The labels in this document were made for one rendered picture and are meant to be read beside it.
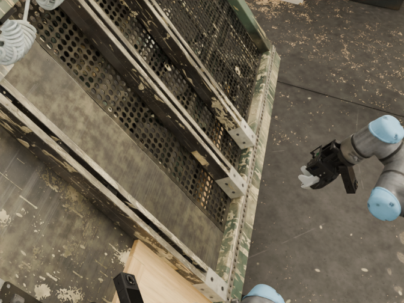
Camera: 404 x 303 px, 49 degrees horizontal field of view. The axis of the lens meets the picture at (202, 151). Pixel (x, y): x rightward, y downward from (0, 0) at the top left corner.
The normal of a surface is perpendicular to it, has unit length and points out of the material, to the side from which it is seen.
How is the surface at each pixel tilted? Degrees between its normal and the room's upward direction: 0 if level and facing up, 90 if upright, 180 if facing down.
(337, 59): 0
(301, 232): 0
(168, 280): 51
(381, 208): 90
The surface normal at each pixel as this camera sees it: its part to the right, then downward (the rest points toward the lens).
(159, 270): 0.80, -0.25
